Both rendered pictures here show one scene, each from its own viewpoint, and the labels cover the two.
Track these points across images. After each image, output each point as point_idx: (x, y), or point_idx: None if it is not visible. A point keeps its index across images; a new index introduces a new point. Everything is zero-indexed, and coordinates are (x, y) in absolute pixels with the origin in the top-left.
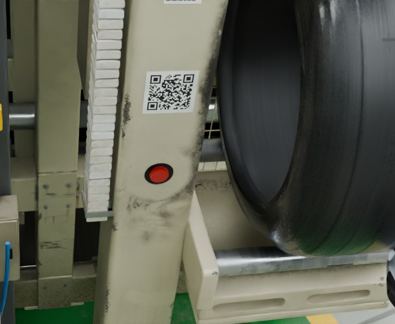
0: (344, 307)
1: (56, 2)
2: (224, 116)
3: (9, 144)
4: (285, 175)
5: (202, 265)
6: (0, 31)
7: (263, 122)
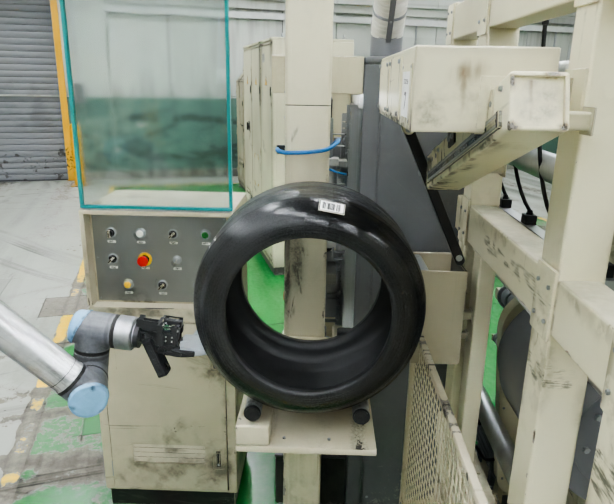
0: None
1: None
2: (346, 332)
3: (355, 310)
4: (324, 381)
5: None
6: None
7: (362, 365)
